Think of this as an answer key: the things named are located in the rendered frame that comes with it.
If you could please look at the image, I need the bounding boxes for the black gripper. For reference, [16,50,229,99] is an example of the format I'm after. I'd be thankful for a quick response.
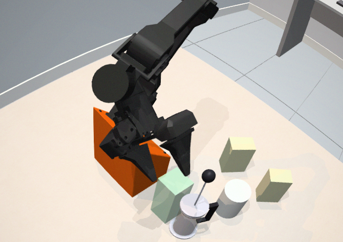
[114,91,198,182]

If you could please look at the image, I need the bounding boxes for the french press coffee maker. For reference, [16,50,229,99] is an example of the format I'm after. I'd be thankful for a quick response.
[169,169,219,239]

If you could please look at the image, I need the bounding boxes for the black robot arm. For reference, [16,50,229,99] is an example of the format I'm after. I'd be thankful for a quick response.
[92,0,219,160]

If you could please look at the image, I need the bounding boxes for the white cylinder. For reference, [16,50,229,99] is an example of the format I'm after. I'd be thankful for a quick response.
[216,179,252,218]

